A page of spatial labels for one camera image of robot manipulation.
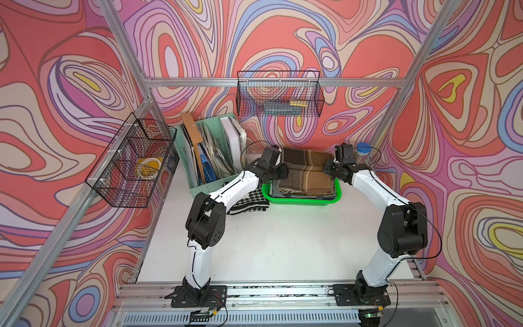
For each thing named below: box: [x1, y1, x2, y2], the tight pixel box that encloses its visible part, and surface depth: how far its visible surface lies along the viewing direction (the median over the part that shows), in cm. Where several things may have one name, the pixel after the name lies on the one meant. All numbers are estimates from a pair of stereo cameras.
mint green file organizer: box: [173, 113, 246, 197], surface depth 97 cm
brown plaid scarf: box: [277, 147, 336, 196], surface depth 93 cm
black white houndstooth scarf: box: [227, 186, 270, 216], surface depth 96 cm
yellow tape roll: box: [136, 157, 164, 180], surface depth 80 cm
